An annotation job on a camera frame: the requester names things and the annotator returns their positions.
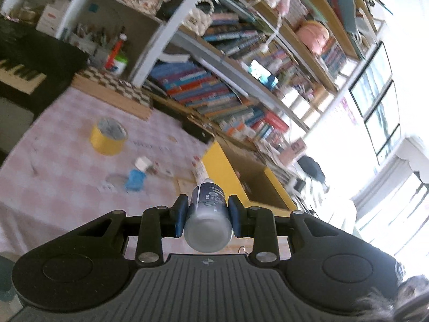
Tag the pink checkered desktop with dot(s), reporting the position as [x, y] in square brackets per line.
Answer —
[67, 181]

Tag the white brush holder box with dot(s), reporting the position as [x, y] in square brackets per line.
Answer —
[90, 40]

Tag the pink cardboard holder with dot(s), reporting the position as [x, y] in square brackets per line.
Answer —
[293, 151]

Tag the yellow cardboard box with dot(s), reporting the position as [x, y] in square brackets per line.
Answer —
[221, 171]

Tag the pink wall poster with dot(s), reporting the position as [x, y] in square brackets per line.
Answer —
[348, 110]

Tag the black framed wall picture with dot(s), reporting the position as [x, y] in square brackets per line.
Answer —
[370, 80]
[383, 124]

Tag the grey fur trim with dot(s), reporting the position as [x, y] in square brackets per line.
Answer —
[385, 305]

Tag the blue white bottle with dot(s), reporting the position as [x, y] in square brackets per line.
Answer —
[207, 224]

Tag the yellow tape roll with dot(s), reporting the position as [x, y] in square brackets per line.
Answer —
[104, 144]

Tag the red slim tube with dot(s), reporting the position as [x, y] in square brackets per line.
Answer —
[115, 52]

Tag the green lid white jar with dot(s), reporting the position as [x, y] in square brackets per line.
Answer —
[120, 66]

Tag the white bookshelf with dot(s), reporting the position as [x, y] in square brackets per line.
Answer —
[174, 23]

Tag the row of thin books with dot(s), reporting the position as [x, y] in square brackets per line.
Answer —
[333, 57]

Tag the white small block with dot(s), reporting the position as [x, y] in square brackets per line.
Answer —
[142, 163]

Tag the white paperback book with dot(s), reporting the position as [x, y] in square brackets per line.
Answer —
[172, 57]

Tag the black electronic keyboard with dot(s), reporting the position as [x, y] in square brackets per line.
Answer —
[33, 50]

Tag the wooden chessboard box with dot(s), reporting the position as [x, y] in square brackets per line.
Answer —
[110, 90]

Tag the row of colourful books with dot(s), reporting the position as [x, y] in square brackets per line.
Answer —
[207, 90]
[241, 37]

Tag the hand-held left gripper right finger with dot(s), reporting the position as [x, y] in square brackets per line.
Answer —
[234, 216]

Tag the blue small packet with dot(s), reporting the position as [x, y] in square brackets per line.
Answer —
[135, 181]

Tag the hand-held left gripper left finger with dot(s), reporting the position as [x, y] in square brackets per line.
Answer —
[181, 216]

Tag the lit smartphone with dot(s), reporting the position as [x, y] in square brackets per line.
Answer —
[259, 70]

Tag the white curtain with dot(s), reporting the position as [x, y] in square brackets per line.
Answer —
[395, 191]

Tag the white quilted purse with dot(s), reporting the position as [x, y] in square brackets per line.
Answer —
[199, 16]

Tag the red flat box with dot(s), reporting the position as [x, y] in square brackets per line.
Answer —
[277, 120]

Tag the teal folder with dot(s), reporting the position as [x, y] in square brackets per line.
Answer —
[347, 10]

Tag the white box red label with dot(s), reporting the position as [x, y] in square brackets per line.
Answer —
[50, 18]

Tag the pink round bag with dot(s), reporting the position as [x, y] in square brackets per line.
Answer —
[313, 35]

